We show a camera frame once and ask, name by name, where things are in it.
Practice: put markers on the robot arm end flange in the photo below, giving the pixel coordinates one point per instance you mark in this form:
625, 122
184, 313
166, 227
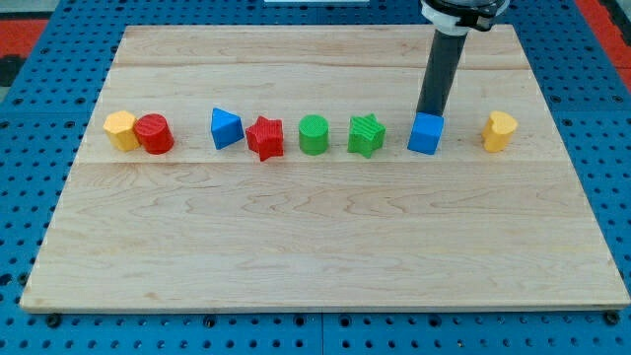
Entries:
458, 17

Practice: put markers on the green cylinder block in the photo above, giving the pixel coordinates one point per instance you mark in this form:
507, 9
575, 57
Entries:
313, 134

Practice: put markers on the red star block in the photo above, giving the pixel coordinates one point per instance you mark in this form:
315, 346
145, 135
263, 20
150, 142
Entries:
265, 137

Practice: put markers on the green star block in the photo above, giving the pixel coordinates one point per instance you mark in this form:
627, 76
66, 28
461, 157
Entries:
366, 135

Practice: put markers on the blue triangle block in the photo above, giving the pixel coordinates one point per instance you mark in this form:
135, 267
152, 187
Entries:
226, 128

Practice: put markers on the blue cube block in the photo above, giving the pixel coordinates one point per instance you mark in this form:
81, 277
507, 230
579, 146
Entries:
426, 133

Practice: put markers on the wooden board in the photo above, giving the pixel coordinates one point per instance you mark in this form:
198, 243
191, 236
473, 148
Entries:
198, 230

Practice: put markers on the red cylinder block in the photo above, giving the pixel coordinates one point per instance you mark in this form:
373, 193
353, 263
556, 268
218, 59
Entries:
154, 134

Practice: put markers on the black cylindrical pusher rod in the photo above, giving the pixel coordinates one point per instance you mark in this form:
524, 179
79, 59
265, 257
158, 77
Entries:
440, 72

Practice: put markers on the yellow heart block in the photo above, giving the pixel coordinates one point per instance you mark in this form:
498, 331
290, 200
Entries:
498, 131

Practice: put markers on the yellow hexagon block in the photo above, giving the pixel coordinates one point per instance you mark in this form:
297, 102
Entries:
119, 128

